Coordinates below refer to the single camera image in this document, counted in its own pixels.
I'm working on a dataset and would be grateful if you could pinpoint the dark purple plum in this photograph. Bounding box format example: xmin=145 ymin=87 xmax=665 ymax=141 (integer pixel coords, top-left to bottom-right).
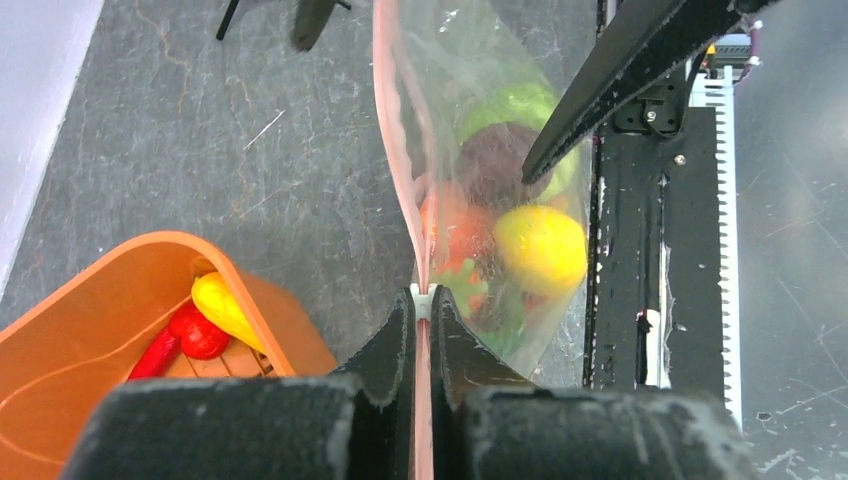
xmin=456 ymin=122 xmax=553 ymax=212

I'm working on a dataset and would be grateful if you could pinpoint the red chili pepper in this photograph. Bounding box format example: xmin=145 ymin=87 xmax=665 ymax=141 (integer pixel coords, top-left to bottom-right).
xmin=127 ymin=328 xmax=181 ymax=381

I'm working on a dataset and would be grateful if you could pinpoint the yellow chili pepper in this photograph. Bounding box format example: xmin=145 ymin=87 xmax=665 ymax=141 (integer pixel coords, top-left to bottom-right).
xmin=191 ymin=272 xmax=266 ymax=354

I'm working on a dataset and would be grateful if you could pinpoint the orange plastic tub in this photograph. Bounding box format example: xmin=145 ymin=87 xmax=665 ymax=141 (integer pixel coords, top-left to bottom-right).
xmin=1 ymin=231 xmax=336 ymax=479

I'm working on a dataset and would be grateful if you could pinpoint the orange carrot green top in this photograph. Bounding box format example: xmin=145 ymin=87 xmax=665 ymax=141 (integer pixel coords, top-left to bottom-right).
xmin=419 ymin=182 xmax=493 ymax=318

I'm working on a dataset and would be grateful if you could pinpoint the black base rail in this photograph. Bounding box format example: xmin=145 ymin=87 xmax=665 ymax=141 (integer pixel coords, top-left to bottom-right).
xmin=582 ymin=66 xmax=743 ymax=421

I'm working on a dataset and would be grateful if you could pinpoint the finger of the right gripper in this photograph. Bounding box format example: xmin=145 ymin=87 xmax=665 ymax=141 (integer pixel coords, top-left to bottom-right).
xmin=522 ymin=0 xmax=774 ymax=185

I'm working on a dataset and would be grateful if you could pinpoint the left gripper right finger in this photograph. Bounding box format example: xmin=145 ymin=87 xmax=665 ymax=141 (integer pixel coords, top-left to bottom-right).
xmin=430 ymin=286 xmax=759 ymax=479

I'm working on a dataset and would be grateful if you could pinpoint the green round fruit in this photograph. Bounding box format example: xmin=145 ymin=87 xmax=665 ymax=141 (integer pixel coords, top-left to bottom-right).
xmin=456 ymin=82 xmax=580 ymax=203

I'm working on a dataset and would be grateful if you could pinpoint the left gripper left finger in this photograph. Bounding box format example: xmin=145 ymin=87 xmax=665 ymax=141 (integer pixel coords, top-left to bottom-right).
xmin=61 ymin=289 xmax=415 ymax=479

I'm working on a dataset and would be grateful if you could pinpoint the clear zip top bag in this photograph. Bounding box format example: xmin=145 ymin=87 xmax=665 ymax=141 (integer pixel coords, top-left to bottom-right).
xmin=373 ymin=1 xmax=588 ymax=479

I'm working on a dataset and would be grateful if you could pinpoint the red round tomato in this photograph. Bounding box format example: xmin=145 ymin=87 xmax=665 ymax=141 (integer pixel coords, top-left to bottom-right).
xmin=167 ymin=302 xmax=232 ymax=360

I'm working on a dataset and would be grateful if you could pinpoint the yellow mango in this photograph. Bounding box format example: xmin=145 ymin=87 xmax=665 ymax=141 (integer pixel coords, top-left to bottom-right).
xmin=493 ymin=204 xmax=588 ymax=297

